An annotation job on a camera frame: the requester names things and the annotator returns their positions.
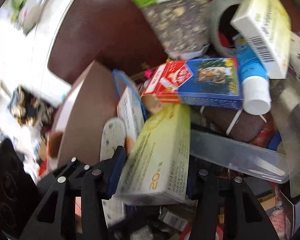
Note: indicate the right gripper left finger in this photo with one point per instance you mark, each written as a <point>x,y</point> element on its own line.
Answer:
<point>71,207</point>

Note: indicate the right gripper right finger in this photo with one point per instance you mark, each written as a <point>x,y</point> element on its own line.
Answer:
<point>244,216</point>

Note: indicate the light green medicine box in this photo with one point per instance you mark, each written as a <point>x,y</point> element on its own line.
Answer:
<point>156,169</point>

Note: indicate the black product box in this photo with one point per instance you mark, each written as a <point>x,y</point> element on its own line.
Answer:
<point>291,208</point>

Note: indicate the pile of clothes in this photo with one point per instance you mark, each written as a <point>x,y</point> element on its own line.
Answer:
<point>29,110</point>

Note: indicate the floral shoe insole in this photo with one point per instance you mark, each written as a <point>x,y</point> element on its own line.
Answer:
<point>113,135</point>

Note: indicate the blue white tube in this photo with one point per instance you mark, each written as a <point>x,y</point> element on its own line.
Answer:
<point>254,79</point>

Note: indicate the brown cardboard storage box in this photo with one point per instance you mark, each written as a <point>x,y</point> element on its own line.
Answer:
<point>91,101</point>

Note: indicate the orange white medicine box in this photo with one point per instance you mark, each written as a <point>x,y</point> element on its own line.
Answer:
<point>130,111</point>

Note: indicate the red blue card box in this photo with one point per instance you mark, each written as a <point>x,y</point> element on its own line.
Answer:
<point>211,82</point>

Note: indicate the blue rim mesh strainer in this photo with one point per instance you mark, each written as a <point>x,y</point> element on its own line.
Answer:
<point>121,81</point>

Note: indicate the floral plastic bag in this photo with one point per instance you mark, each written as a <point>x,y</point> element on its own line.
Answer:
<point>25,14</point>

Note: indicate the dark wooden headboard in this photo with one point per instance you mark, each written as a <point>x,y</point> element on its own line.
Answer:
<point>116,34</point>

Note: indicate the yellow green medicine box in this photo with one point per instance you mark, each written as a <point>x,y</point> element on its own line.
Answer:
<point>266,27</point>

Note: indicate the grey tape roll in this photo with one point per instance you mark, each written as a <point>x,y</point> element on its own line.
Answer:
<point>221,13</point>

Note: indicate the herb sachet fabric top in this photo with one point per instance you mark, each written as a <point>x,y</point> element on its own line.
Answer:
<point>180,25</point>

